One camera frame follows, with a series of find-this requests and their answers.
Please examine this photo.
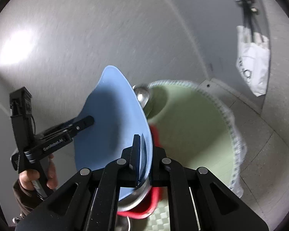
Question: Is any large steel mixing bowl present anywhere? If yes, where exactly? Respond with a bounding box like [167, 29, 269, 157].
[117, 179, 151, 212]

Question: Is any red square plastic tray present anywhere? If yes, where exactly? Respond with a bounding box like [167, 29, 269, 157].
[117, 125, 164, 219]

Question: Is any blue plastic plate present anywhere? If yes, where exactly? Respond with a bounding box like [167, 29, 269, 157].
[72, 65, 154, 201]

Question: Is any shallow steel bowl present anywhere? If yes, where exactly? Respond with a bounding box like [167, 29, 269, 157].
[133, 84, 153, 117]

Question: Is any person's left hand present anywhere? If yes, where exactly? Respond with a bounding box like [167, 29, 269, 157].
[18, 154, 58, 191]

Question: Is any green round tablecloth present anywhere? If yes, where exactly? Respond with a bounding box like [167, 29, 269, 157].
[147, 80, 247, 198]

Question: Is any small deep steel bowl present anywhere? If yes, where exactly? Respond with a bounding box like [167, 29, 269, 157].
[114, 215, 131, 231]

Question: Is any white tote bag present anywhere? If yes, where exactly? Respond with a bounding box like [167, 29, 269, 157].
[236, 26, 271, 97]

